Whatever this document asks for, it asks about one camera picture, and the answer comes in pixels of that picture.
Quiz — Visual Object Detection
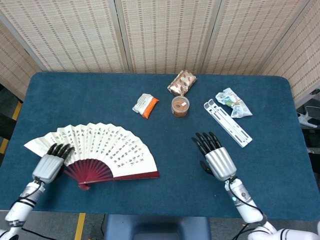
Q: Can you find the gold brown patterned packet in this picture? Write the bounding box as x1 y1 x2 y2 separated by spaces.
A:
167 70 198 97

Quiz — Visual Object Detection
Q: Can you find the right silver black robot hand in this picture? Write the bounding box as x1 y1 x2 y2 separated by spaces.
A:
191 131 238 181

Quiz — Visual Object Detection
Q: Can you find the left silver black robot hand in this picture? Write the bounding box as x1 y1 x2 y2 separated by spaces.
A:
31 142 75 185

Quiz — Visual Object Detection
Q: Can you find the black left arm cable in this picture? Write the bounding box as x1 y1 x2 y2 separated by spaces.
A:
9 176 44 209

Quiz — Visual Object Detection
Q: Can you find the red-framed paper folding fan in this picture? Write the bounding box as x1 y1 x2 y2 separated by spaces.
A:
23 122 160 191

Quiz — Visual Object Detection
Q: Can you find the orange and white snack packet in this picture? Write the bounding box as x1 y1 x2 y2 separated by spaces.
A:
132 93 160 119

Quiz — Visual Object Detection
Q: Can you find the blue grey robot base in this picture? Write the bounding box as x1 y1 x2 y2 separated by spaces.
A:
104 214 211 240

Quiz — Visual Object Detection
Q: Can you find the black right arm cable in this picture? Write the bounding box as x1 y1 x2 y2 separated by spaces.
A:
226 178 266 240

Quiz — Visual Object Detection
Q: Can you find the clear jar of rubber bands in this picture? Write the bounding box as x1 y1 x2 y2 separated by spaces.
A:
171 95 190 117

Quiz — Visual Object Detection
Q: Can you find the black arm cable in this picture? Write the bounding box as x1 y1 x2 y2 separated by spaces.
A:
226 178 266 240
9 176 44 209

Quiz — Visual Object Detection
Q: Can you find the blue felt table cloth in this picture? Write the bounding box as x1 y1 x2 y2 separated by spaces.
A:
0 71 320 221

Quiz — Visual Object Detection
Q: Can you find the white plastic folding stand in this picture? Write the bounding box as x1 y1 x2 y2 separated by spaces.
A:
203 98 253 148

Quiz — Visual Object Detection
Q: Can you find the white device on floor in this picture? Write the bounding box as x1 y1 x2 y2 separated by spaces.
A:
296 106 320 129

